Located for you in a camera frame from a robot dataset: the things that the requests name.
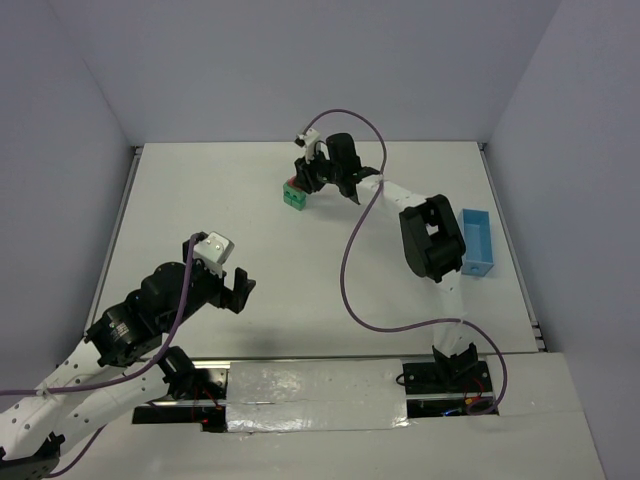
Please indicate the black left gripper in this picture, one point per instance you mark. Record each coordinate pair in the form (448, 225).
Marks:
(230, 293)

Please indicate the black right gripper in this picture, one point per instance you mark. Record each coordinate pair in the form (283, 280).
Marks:
(323, 176)

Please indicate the green arch block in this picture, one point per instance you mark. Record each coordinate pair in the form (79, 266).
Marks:
(292, 191)
(295, 200)

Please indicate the blue plastic bin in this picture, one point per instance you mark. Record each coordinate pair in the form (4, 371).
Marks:
(476, 230)

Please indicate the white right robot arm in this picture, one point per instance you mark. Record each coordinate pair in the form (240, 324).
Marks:
(433, 245)

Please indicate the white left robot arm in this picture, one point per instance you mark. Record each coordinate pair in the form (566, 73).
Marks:
(126, 359)

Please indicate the white front cover board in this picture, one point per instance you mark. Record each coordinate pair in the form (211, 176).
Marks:
(539, 432)

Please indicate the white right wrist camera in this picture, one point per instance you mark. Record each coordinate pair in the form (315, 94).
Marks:
(308, 139)

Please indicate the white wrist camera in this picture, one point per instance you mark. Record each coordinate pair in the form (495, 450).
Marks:
(308, 139)
(213, 250)

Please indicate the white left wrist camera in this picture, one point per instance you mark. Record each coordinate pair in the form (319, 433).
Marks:
(213, 250)

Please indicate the aluminium table edge rail left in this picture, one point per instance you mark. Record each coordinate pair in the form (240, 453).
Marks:
(93, 310)

